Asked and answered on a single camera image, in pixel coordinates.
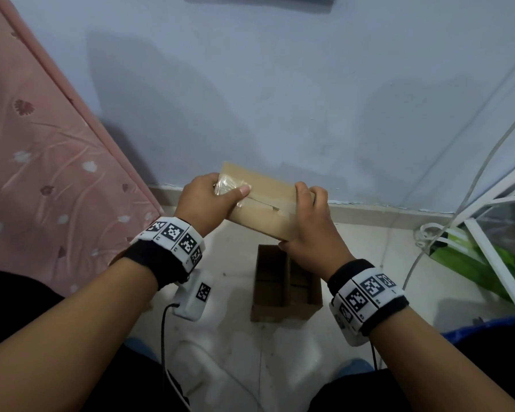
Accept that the clear packing tape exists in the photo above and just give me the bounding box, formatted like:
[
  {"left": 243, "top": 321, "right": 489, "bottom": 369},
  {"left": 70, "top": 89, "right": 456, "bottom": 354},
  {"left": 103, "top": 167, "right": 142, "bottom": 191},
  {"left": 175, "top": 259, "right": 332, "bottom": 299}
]
[{"left": 213, "top": 175, "right": 253, "bottom": 207}]

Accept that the thin grey wall cable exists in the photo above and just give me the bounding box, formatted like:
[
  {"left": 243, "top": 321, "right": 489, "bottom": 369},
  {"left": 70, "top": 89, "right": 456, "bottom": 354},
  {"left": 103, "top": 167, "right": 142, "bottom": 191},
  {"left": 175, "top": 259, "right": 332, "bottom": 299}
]
[{"left": 401, "top": 111, "right": 515, "bottom": 292}]

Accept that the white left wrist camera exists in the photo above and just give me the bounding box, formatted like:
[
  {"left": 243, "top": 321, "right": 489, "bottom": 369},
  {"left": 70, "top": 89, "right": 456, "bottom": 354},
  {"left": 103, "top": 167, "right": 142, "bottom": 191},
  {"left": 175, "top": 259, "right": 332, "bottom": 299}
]
[{"left": 171, "top": 270, "right": 215, "bottom": 322}]

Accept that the person's left hand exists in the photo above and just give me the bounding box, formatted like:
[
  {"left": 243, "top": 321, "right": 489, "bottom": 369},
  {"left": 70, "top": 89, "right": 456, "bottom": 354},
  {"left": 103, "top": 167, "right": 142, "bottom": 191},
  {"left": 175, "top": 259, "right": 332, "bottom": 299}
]
[{"left": 173, "top": 172, "right": 252, "bottom": 237}]

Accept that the person's left forearm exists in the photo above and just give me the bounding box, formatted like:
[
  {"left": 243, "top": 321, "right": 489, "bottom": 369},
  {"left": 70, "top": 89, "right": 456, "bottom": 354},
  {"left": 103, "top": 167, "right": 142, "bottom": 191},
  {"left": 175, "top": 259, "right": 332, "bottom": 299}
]
[{"left": 0, "top": 257, "right": 160, "bottom": 412}]

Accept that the right wrist marker band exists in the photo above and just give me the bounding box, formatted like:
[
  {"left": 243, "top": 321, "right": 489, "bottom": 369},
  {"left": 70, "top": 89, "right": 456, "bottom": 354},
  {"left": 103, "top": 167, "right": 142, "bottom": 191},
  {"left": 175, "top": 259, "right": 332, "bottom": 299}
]
[{"left": 327, "top": 259, "right": 410, "bottom": 338}]

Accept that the person's right forearm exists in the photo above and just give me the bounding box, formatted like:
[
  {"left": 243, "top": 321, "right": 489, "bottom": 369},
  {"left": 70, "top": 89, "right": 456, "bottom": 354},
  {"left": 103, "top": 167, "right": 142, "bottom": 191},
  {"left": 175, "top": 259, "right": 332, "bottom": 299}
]
[{"left": 369, "top": 306, "right": 515, "bottom": 412}]

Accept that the white metal rack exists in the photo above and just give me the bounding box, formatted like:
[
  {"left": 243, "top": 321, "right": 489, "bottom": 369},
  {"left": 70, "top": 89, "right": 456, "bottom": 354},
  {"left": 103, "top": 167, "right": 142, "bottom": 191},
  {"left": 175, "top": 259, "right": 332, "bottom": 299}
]
[{"left": 444, "top": 156, "right": 515, "bottom": 312}]

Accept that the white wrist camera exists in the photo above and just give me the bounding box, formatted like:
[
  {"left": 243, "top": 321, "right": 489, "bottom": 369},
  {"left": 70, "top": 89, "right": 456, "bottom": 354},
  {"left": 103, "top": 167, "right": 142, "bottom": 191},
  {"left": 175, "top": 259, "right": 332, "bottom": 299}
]
[
  {"left": 329, "top": 304, "right": 370, "bottom": 348},
  {"left": 171, "top": 270, "right": 215, "bottom": 322}
]

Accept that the left wrist marker band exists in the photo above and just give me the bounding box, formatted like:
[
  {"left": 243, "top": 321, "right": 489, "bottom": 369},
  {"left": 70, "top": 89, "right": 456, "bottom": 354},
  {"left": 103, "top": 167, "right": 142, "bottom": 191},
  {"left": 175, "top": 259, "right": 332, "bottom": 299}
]
[{"left": 123, "top": 216, "right": 207, "bottom": 290}]

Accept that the person's right blue shoe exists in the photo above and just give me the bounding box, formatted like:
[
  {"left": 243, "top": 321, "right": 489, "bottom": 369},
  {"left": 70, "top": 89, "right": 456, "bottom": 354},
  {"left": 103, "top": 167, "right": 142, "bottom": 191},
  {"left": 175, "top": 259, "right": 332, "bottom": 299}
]
[{"left": 332, "top": 358, "right": 375, "bottom": 381}]

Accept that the blue plastic bin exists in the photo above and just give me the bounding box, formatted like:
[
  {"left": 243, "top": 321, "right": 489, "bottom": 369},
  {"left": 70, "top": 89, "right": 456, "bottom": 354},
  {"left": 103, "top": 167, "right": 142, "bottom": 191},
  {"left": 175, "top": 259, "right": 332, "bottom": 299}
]
[{"left": 441, "top": 312, "right": 515, "bottom": 339}]

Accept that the wrist marker band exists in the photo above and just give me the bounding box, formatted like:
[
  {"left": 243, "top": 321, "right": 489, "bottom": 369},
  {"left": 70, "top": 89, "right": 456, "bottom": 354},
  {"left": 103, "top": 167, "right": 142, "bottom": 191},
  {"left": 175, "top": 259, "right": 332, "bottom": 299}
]
[
  {"left": 327, "top": 259, "right": 410, "bottom": 338},
  {"left": 123, "top": 216, "right": 207, "bottom": 290}
]

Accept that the white floor cable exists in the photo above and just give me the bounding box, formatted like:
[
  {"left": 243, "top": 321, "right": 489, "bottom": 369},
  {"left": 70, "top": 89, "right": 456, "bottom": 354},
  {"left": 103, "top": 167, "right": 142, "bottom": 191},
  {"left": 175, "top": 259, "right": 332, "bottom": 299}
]
[{"left": 165, "top": 338, "right": 267, "bottom": 412}]

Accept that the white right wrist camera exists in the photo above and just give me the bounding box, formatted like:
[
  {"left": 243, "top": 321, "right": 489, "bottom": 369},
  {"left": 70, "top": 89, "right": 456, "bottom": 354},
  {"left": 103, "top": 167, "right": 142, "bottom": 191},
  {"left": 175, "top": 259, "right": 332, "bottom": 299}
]
[{"left": 329, "top": 304, "right": 370, "bottom": 348}]

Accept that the person's right hand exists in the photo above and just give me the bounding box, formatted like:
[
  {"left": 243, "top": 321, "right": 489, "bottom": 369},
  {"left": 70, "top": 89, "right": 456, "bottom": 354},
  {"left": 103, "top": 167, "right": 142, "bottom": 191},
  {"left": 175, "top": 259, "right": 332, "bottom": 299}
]
[{"left": 278, "top": 181, "right": 356, "bottom": 283}]

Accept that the green plastic bag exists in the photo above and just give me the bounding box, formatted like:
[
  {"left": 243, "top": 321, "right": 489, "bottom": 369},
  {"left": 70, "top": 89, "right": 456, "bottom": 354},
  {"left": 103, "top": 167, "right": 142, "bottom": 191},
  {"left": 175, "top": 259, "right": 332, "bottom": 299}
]
[{"left": 429, "top": 235, "right": 515, "bottom": 303}]

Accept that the coiled white cable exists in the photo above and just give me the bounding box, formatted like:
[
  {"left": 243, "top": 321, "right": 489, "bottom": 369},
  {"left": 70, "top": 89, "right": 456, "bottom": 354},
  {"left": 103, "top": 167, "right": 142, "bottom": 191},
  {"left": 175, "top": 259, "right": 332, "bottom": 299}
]
[{"left": 414, "top": 223, "right": 460, "bottom": 252}]

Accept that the pink floral bedsheet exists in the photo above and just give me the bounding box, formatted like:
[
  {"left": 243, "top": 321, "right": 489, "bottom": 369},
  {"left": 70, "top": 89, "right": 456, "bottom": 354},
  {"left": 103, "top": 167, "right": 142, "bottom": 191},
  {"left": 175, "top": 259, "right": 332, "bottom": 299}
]
[{"left": 0, "top": 0, "right": 164, "bottom": 296}]

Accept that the black left camera cable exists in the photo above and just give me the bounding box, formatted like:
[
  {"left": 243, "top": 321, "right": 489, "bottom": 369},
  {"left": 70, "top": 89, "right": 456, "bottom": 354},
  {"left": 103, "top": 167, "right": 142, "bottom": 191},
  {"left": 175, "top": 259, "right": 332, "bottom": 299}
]
[{"left": 160, "top": 302, "right": 181, "bottom": 412}]

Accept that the taped brown cardboard box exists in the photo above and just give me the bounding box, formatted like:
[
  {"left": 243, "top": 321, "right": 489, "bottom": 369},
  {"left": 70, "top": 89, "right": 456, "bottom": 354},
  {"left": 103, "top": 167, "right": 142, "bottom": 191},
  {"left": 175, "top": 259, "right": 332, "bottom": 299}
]
[{"left": 216, "top": 161, "right": 316, "bottom": 243}]

